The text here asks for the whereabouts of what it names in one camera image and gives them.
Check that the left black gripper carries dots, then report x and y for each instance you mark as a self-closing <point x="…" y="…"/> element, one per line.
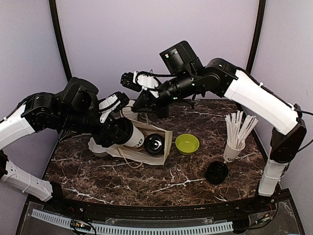
<point x="102" y="137"/>

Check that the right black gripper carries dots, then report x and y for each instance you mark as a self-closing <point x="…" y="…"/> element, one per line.
<point x="150" y="104"/>

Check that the black plastic cup lid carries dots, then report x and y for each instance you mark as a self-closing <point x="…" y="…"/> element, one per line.
<point x="126" y="127"/>

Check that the white paper cup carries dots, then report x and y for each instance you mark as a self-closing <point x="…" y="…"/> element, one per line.
<point x="135" y="138"/>

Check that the beige paper bag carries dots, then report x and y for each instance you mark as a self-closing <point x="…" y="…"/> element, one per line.
<point x="139" y="154"/>

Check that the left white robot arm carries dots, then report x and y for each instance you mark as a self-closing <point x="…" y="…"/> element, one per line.
<point x="85" y="114"/>

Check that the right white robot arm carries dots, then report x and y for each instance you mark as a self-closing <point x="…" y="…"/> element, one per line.
<point x="234" y="83"/>

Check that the white scalloped bowl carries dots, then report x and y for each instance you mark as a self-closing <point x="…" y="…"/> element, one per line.
<point x="96" y="149"/>

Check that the green bowl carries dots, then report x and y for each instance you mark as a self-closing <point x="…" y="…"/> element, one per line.
<point x="187" y="144"/>

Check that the bundle of wrapped straws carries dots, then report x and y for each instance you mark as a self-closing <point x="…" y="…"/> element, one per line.
<point x="238" y="128"/>

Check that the white cup holding straws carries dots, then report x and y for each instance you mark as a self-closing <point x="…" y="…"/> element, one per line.
<point x="231" y="153"/>

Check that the stack of black lids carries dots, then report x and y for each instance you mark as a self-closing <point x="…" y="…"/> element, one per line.
<point x="216" y="172"/>

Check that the black table edge rail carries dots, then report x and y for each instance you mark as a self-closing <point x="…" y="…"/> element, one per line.
<point x="279" y="204"/>

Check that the grey slotted cable duct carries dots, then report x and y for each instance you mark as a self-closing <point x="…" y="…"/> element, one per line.
<point x="132" y="227"/>

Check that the left black frame post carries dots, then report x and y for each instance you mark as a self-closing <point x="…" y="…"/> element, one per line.
<point x="59" y="38"/>

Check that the black frame post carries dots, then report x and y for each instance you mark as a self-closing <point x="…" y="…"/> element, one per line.
<point x="256" y="35"/>
<point x="59" y="38"/>

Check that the right black frame post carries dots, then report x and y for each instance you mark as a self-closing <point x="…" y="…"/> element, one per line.
<point x="256" y="35"/>

